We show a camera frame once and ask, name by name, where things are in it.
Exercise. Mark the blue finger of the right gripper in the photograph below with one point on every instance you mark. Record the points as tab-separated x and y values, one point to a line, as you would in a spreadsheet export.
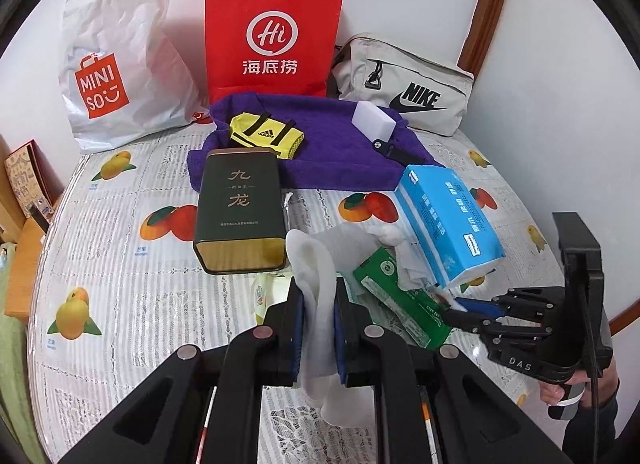
490	308
475	321

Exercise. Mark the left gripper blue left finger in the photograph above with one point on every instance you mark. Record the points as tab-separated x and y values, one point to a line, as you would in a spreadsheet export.
202	405

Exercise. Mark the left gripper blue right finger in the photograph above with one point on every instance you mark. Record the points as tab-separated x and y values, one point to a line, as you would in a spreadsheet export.
432	406

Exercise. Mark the green wet wipe packet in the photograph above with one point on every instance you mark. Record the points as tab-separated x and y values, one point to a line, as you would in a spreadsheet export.
418	314

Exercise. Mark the blue tissue pack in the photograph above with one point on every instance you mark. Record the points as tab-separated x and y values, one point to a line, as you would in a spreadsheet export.
457	239

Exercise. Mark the white sock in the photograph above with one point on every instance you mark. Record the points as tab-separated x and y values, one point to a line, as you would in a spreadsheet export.
317	260

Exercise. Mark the dark green tea tin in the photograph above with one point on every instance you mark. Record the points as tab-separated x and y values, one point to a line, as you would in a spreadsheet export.
240	225

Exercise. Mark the white sponge block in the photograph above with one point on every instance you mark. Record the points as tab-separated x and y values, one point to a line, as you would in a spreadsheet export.
373	122

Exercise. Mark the yellow Adidas pouch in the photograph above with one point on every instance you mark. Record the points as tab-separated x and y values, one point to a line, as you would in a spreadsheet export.
263	131

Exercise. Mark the green leaf tissue pack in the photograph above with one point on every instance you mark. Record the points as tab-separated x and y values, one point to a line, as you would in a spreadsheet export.
270	288

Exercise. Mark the person's right hand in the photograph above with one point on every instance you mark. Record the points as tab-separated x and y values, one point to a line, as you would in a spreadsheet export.
608	384

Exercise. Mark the fruit print tablecloth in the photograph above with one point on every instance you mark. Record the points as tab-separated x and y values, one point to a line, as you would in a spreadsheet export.
149	297

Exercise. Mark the crumpled white tissue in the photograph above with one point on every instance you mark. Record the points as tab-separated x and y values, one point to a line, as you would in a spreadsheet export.
412	269

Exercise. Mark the purple fleece towel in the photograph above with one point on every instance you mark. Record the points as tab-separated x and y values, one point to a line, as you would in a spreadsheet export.
334	155

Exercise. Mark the grey Nike waist bag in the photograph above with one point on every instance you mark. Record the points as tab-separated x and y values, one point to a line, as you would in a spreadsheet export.
433	96

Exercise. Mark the wooden headboard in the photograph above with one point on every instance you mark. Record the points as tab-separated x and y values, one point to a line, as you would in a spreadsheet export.
12	218

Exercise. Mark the white Miniso plastic bag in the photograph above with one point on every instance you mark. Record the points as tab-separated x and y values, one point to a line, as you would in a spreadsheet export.
121	78

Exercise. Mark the red Haidilao paper bag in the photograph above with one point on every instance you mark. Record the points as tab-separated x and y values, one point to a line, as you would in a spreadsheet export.
269	46

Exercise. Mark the wooden door frame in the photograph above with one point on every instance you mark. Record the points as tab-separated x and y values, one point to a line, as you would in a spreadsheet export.
484	22

